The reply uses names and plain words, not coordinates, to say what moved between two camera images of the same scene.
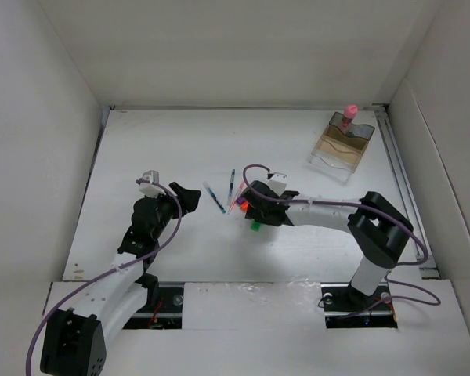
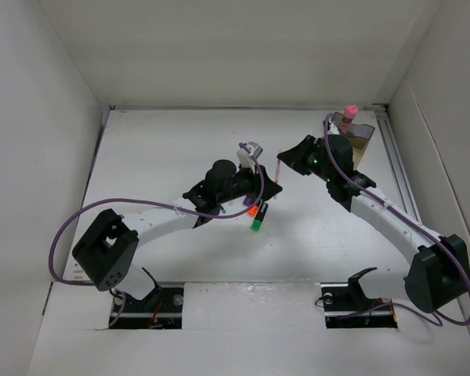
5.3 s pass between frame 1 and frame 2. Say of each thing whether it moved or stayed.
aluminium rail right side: stayed
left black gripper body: moved
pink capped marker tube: stayed
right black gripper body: moved
